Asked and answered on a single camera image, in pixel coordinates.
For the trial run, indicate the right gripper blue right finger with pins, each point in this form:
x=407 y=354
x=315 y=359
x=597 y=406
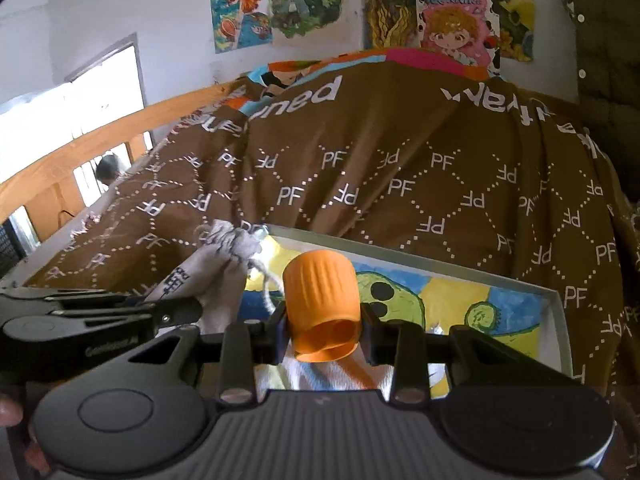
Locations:
x=401 y=345

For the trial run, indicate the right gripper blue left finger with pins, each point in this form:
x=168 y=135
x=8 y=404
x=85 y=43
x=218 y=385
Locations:
x=244 y=346

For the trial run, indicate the grey tray with painted bottom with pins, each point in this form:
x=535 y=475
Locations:
x=437 y=295

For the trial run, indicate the grey drawstring cloth pouch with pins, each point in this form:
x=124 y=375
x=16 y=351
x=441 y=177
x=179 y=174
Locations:
x=216 y=273

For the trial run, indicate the person's left hand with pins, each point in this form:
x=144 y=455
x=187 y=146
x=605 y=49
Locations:
x=27 y=456

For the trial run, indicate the brown PF patterned blanket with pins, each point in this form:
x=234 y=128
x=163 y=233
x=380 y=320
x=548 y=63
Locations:
x=477 y=173

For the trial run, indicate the window with bright light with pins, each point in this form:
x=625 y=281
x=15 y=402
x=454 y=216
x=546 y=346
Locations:
x=37 y=124

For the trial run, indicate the pink cow print poster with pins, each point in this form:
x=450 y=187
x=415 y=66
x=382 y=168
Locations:
x=467 y=31

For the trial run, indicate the orange hair girl poster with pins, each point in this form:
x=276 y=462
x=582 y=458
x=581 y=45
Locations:
x=239 y=24

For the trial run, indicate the dark olive quilted jacket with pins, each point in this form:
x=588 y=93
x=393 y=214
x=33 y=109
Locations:
x=607 y=60

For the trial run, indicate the wooden bed rail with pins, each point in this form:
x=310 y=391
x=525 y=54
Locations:
x=19 y=189

